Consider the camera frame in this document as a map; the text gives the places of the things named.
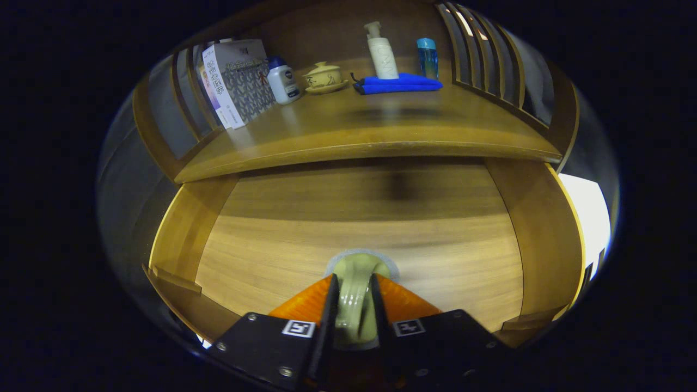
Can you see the white plastic drawer unit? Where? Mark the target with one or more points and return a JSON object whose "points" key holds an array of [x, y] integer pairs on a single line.
{"points": [[588, 218]]}

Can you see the white pump bottle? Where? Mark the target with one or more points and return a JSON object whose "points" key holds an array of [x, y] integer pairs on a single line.
{"points": [[383, 57]]}

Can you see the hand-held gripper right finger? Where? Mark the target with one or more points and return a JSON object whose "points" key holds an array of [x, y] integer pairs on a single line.
{"points": [[381, 316]]}

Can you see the blue folded cloth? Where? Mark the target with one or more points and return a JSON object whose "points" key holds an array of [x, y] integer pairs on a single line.
{"points": [[397, 85]]}

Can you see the wooden cabinet countertop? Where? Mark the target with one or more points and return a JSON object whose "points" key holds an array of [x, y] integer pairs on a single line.
{"points": [[381, 125]]}

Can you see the clear blue bottle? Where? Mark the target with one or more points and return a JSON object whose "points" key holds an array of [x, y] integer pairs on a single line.
{"points": [[428, 60]]}

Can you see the brown wooden drawer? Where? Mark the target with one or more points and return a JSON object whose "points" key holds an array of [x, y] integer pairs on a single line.
{"points": [[381, 245]]}

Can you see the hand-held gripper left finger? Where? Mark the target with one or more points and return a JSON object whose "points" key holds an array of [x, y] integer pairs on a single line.
{"points": [[326, 326]]}

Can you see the white lotion bottle blue cap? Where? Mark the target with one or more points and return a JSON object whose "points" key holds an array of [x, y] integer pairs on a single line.
{"points": [[283, 84]]}

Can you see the yellow lidded teacup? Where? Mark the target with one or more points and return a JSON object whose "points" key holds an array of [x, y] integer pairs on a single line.
{"points": [[324, 77]]}

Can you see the thin purple book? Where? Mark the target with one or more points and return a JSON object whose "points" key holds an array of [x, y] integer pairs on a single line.
{"points": [[212, 92]]}

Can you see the thick white patterned book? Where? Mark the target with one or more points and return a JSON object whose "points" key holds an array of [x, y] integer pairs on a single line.
{"points": [[242, 81]]}

